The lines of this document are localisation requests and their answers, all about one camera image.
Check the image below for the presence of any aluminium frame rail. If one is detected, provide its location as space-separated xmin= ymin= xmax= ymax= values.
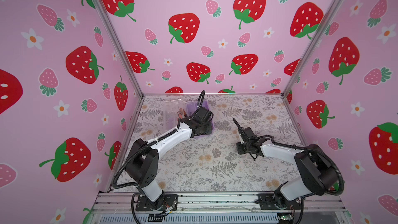
xmin=85 ymin=192 xmax=353 ymax=224

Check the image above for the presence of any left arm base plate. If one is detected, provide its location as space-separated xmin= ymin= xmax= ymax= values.
xmin=135 ymin=194 xmax=178 ymax=212

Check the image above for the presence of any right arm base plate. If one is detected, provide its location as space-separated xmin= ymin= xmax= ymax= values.
xmin=255 ymin=194 xmax=301 ymax=211

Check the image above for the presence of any orange handle screwdriver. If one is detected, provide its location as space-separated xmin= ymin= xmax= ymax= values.
xmin=177 ymin=108 xmax=186 ymax=119

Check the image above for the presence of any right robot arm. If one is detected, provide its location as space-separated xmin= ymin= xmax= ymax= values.
xmin=236 ymin=125 xmax=345 ymax=205

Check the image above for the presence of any purple plastic tool box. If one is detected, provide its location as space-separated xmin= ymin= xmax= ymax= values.
xmin=161 ymin=99 xmax=197 ymax=131

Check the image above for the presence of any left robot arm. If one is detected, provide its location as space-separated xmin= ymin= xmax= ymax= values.
xmin=112 ymin=106 xmax=214 ymax=204

